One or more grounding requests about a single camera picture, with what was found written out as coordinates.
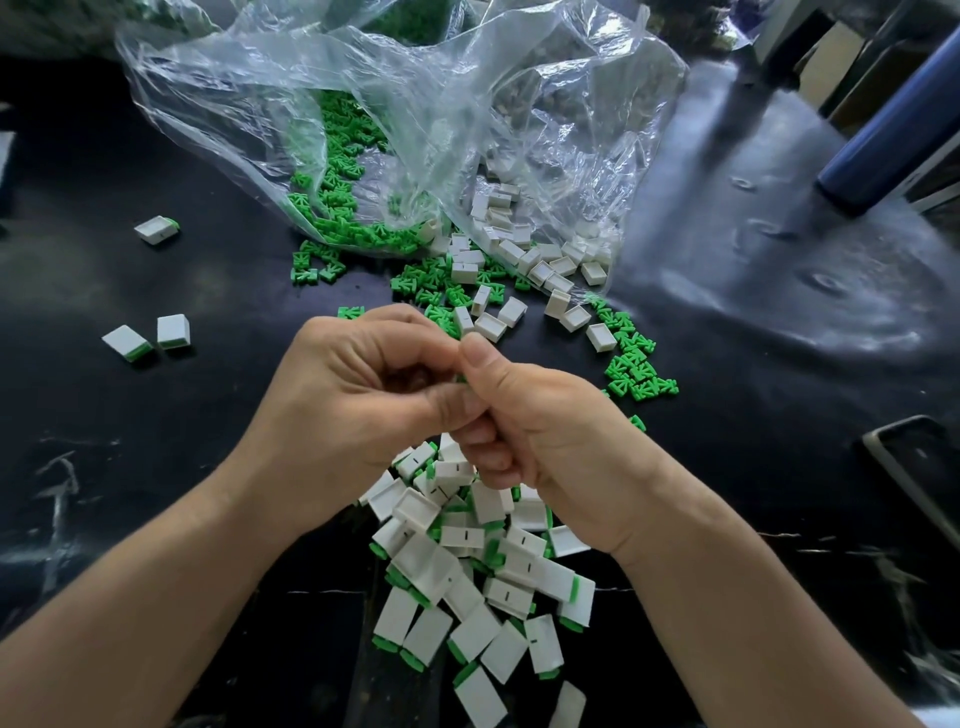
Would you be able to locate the person's left hand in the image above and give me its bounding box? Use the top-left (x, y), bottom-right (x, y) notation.
top-left (240, 304), bottom-right (489, 534)

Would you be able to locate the person's right hand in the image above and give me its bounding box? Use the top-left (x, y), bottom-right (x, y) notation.
top-left (447, 333), bottom-right (680, 560)

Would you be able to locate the pile of assembled white-green pieces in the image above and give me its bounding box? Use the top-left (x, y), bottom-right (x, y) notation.
top-left (360, 435), bottom-right (597, 728)

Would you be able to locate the heap of white caps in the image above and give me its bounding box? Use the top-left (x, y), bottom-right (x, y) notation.
top-left (447, 177), bottom-right (620, 354)

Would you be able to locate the assembled white-green part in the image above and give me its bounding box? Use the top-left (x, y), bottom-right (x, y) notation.
top-left (133, 214), bottom-right (182, 248)
top-left (157, 312), bottom-right (194, 353)
top-left (102, 324), bottom-right (155, 365)

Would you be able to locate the pile of green clips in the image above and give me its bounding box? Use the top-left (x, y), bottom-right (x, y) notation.
top-left (288, 90), bottom-right (681, 437)

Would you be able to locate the person's right forearm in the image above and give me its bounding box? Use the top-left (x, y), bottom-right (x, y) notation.
top-left (612, 487), bottom-right (924, 728)

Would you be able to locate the person's left forearm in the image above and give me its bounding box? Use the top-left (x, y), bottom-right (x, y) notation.
top-left (0, 472), bottom-right (324, 728)

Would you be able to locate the clear plastic bag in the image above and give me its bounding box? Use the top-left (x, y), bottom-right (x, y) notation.
top-left (115, 0), bottom-right (689, 260)

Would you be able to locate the black smartphone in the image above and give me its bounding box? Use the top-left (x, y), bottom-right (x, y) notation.
top-left (861, 414), bottom-right (960, 549)

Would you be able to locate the plastic bag full of green pieces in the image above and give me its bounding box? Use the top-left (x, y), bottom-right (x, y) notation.
top-left (232, 0), bottom-right (467, 47)

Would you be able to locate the blue cylinder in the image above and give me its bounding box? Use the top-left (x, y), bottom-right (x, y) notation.
top-left (816, 27), bottom-right (960, 218)

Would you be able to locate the brown cardboard box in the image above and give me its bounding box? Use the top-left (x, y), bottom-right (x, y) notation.
top-left (798, 22), bottom-right (869, 110)

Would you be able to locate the large bag of assembled pieces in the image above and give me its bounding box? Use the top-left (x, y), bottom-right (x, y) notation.
top-left (0, 0), bottom-right (212, 59)

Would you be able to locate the white metal frame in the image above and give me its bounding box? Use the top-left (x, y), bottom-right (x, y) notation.
top-left (750, 0), bottom-right (960, 114)

